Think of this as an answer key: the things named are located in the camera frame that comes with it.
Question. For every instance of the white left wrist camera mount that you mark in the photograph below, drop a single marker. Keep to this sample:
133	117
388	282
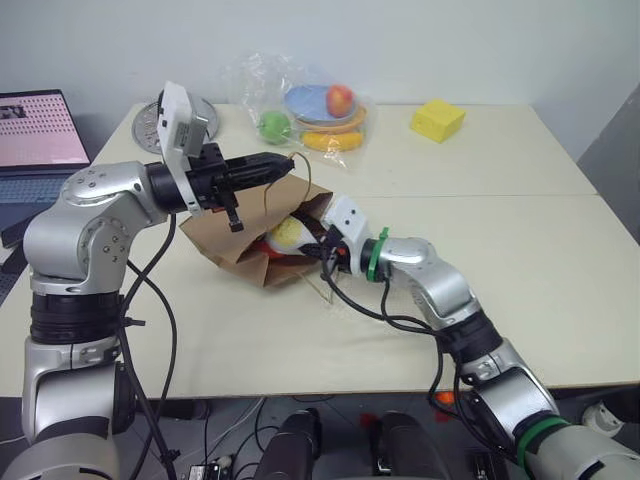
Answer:
175	125

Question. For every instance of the open laptop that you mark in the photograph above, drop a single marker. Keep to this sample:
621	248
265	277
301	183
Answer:
35	135

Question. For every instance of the yellow cheese block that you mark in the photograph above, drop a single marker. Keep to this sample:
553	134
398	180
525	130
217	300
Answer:
437	122

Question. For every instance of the small orange object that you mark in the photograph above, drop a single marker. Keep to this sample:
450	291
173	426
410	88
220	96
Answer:
443	398

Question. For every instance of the red apple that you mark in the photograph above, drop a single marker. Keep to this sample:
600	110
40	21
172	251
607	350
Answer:
340	100

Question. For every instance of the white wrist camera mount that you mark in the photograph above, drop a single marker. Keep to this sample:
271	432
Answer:
175	125
347	220

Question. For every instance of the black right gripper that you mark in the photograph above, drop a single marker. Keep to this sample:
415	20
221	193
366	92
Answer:
336	252

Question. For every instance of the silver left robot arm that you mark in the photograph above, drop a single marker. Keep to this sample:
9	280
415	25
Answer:
95	210

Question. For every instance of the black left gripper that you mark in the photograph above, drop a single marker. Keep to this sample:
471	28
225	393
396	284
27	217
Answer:
210	175

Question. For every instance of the white yellow red plush toy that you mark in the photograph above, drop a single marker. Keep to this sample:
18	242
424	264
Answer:
287	235

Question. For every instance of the dark rounded shape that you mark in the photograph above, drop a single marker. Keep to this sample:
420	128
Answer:
290	445
410	445

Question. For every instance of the orange plate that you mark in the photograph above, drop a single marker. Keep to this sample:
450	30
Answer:
360	117

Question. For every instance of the brown paper bag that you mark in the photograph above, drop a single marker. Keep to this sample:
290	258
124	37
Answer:
235	240

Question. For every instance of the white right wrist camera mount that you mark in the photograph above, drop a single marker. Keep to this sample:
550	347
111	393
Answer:
347	220

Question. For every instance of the white power strip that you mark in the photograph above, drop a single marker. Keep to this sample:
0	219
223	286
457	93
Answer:
602	420

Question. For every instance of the round metal tray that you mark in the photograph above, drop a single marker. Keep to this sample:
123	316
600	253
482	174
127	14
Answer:
145	127

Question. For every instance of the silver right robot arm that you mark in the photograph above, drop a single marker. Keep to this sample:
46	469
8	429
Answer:
440	285

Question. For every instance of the yellow banana toy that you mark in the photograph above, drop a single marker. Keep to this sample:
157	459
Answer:
332	141

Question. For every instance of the flat black device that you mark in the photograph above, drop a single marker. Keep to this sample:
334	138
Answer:
11	235

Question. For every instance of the green apple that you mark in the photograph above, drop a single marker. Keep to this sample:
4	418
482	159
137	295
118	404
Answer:
274	127

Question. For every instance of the blue plate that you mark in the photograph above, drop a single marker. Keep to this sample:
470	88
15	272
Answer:
307	102

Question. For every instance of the clear plastic bag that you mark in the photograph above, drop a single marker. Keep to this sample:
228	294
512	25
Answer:
250	85

